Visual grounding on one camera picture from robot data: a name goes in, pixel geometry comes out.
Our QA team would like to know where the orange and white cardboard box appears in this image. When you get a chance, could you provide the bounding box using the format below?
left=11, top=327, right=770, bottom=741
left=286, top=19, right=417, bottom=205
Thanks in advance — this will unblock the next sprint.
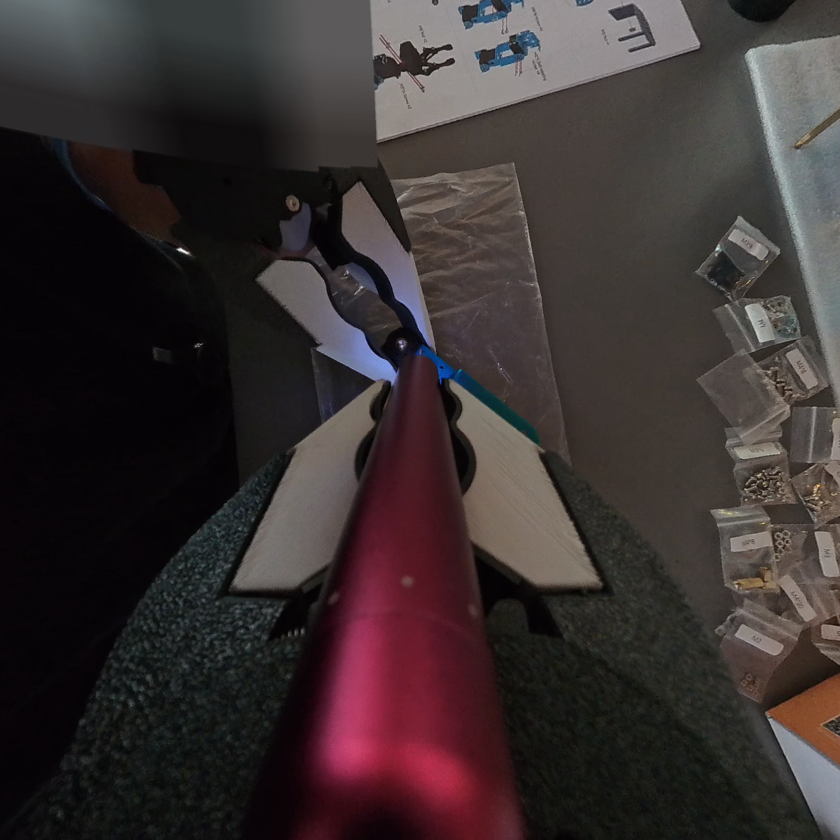
left=764, top=689, right=840, bottom=840

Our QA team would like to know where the blue metal servo bracket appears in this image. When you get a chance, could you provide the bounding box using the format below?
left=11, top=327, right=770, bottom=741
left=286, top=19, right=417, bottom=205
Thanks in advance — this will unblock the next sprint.
left=415, top=344, right=540, bottom=447

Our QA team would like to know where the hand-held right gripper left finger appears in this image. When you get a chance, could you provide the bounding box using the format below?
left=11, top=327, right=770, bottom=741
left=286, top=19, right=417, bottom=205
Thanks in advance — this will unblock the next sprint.
left=230, top=381, right=389, bottom=593

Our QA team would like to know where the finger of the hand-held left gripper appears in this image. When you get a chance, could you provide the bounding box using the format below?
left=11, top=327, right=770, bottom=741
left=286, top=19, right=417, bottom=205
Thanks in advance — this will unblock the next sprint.
left=335, top=180, right=435, bottom=352
left=255, top=199, right=403, bottom=383

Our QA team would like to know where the black cylindrical bit holder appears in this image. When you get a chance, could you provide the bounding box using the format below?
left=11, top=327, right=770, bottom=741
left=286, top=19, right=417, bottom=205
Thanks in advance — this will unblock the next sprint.
left=725, top=0, right=798, bottom=24

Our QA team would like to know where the person's left forearm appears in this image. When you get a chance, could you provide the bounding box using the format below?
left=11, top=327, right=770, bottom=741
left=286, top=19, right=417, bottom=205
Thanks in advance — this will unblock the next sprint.
left=66, top=139, right=185, bottom=224

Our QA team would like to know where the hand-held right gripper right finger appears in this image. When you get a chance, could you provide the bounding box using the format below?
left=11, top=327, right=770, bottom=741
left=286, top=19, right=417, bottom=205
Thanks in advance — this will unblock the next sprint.
left=438, top=378, right=603, bottom=593

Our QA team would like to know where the pile of small screw bags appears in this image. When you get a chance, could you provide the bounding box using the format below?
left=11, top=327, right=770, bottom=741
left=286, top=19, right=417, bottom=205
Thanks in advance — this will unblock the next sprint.
left=694, top=215, right=840, bottom=703

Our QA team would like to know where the white instruction booklet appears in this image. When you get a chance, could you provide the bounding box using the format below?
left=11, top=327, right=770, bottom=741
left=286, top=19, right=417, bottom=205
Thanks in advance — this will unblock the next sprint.
left=371, top=0, right=702, bottom=144

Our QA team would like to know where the grey desk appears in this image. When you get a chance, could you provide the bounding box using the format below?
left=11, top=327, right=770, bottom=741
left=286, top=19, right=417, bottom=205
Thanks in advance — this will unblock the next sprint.
left=223, top=0, right=840, bottom=710

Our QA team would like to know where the clear plastic bag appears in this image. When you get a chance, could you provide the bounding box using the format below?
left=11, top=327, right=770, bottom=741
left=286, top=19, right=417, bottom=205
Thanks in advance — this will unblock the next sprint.
left=308, top=163, right=571, bottom=460

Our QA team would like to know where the white foam sheet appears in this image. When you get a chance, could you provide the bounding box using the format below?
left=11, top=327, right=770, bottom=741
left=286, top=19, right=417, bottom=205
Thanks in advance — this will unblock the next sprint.
left=743, top=36, right=840, bottom=408

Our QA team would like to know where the person's black clothing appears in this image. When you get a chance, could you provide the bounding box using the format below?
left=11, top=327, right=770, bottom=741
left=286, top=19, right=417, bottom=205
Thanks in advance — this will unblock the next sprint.
left=0, top=128, right=240, bottom=808

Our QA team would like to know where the red electric screwdriver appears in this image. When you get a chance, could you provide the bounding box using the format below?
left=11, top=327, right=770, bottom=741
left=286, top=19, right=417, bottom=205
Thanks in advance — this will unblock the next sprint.
left=246, top=351, right=526, bottom=840

